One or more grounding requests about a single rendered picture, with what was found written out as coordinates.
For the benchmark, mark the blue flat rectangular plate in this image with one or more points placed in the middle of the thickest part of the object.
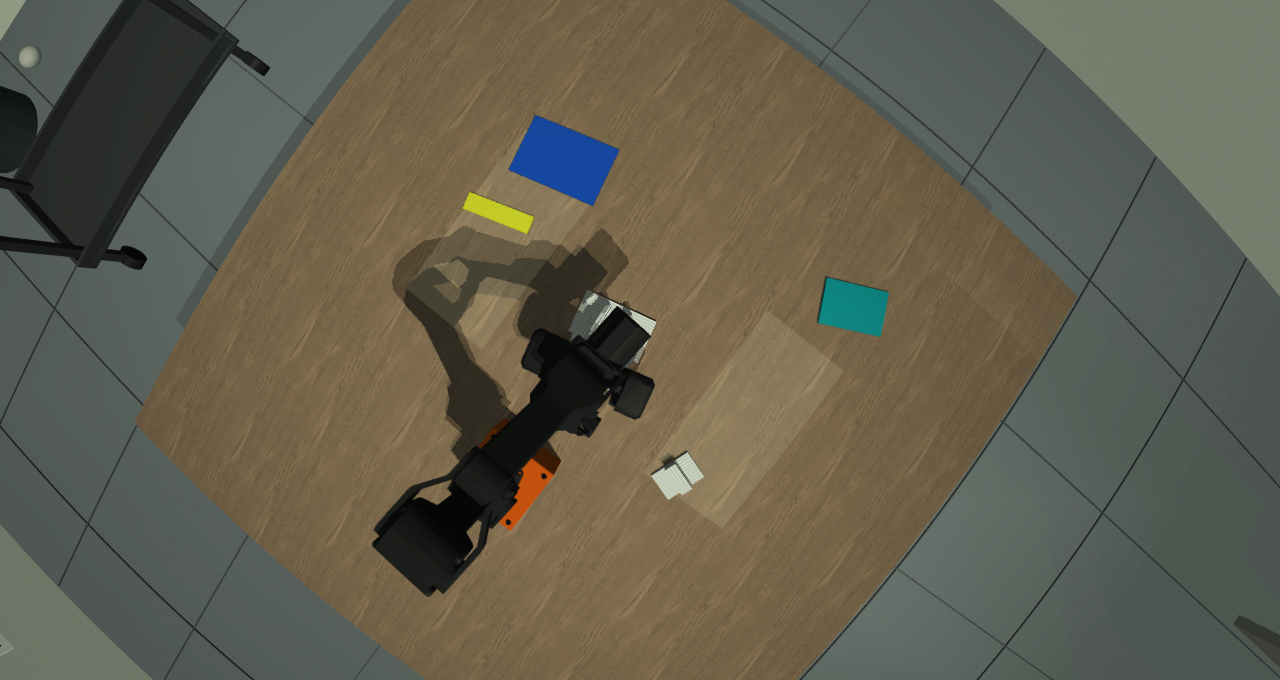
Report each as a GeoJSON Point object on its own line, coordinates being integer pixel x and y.
{"type": "Point", "coordinates": [564, 160]}

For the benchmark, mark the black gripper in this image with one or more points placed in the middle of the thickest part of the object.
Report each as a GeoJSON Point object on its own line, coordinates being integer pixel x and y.
{"type": "Point", "coordinates": [629, 398]}

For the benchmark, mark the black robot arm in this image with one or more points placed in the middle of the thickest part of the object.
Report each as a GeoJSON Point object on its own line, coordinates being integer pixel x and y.
{"type": "Point", "coordinates": [427, 542]}

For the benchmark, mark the teal rectangular plate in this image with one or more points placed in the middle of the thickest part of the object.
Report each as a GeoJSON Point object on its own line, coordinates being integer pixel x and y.
{"type": "Point", "coordinates": [853, 307]}

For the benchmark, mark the yellow flat bar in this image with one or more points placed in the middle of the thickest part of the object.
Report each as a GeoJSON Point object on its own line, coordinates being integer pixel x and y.
{"type": "Point", "coordinates": [501, 214]}

